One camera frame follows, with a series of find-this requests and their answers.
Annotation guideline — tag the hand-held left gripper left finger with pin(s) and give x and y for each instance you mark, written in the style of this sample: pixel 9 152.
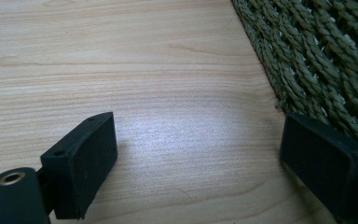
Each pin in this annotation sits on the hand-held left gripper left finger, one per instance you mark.
pixel 80 174

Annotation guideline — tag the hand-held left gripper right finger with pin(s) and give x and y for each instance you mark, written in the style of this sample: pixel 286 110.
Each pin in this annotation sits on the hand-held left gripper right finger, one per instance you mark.
pixel 329 168

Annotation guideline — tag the green woven mat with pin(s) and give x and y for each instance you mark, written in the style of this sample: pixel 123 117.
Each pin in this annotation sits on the green woven mat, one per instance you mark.
pixel 317 62

